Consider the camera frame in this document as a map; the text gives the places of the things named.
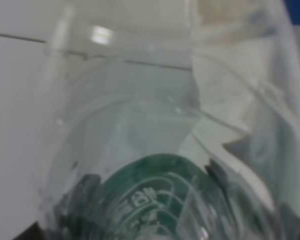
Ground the clear plastic water bottle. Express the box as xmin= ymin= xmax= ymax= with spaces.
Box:
xmin=38 ymin=0 xmax=300 ymax=240

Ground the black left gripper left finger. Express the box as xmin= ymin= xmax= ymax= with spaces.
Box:
xmin=13 ymin=221 xmax=45 ymax=240

